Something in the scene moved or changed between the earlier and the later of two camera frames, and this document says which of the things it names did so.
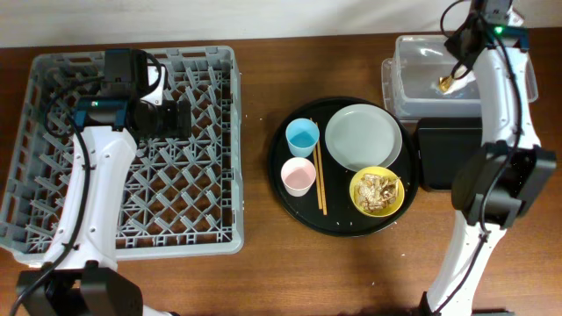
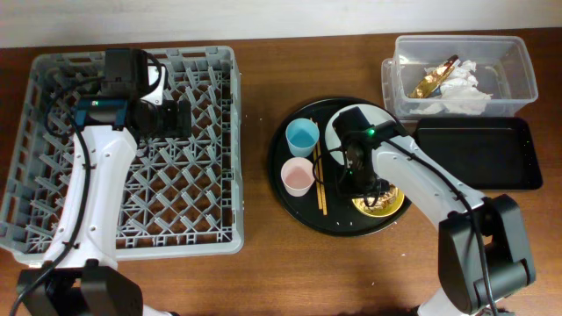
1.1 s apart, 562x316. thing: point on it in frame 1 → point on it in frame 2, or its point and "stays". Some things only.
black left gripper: [172, 125] stays
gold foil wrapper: [444, 82] → [432, 79]
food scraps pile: [375, 192] stays
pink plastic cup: [298, 175] stays
